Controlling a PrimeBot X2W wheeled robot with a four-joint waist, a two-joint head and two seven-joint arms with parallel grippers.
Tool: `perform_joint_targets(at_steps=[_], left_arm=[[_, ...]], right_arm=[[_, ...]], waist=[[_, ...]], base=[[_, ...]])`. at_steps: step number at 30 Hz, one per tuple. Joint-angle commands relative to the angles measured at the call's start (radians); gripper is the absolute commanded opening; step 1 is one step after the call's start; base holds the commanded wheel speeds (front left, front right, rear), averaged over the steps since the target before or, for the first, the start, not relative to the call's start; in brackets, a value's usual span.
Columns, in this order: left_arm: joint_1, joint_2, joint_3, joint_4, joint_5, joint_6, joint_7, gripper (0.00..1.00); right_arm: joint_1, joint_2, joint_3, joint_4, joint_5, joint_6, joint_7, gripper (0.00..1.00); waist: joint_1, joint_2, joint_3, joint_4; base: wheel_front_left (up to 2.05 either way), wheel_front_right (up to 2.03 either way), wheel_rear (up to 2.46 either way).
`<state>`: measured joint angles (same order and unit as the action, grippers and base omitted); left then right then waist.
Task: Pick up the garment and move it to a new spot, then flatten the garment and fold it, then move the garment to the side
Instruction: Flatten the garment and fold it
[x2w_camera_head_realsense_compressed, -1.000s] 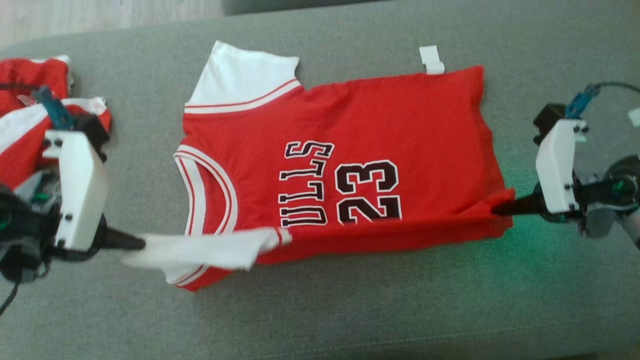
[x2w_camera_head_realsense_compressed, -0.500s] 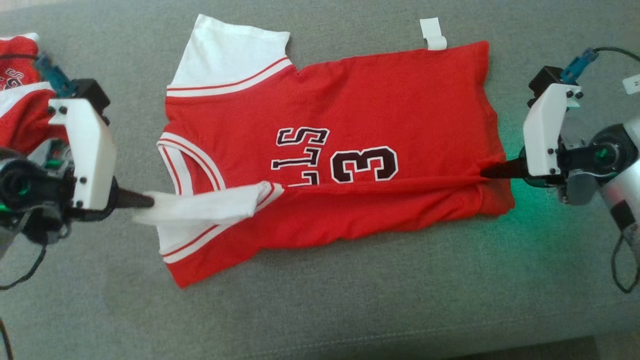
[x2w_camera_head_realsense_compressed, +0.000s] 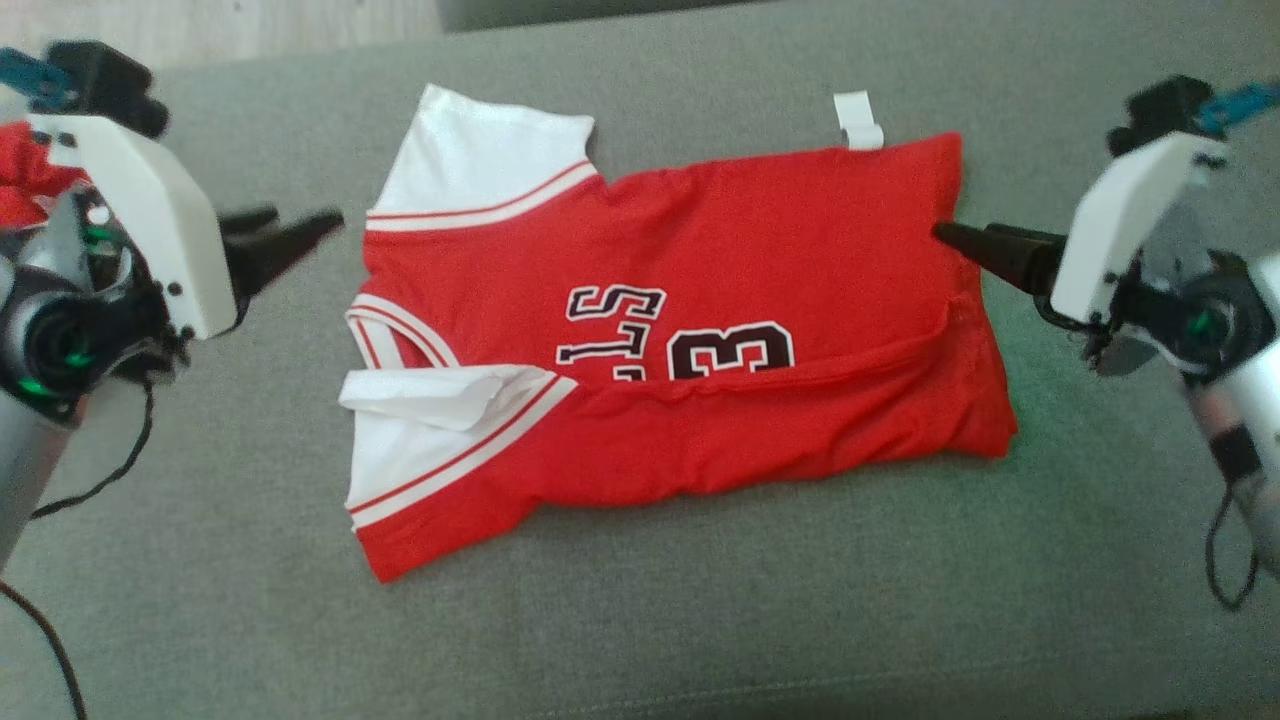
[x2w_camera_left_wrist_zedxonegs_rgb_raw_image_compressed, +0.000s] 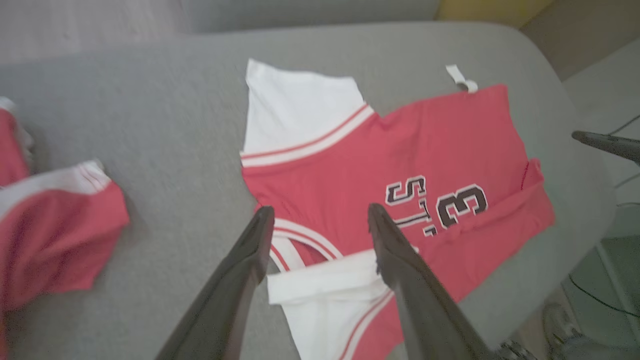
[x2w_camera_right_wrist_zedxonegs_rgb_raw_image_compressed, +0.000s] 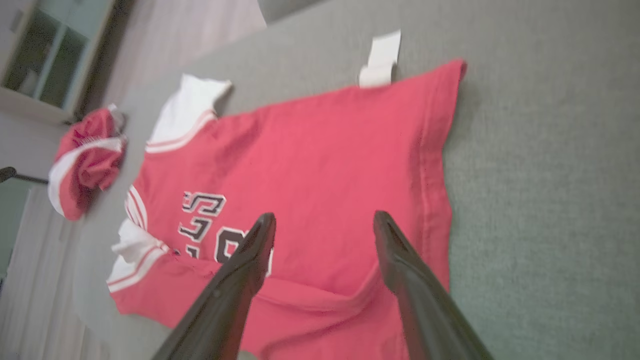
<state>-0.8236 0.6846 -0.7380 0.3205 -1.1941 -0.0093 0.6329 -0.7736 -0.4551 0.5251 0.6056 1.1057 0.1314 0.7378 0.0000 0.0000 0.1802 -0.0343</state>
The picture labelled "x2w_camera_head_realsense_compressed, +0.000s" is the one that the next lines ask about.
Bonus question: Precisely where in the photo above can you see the left black cable blue plug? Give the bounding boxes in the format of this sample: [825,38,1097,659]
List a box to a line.
[0,47,156,720]

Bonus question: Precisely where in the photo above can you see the yellow and grey sofa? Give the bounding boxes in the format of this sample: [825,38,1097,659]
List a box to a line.
[0,0,1280,720]

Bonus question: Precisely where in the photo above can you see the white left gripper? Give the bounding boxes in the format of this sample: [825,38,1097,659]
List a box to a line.
[28,113,346,341]

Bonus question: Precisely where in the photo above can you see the red white basketball jersey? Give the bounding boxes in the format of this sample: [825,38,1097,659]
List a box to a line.
[338,83,1019,584]

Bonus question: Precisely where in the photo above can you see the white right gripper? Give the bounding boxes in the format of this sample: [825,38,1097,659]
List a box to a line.
[932,133,1229,321]

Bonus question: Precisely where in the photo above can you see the red white basketball shorts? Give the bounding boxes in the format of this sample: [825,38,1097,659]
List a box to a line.
[0,120,91,231]

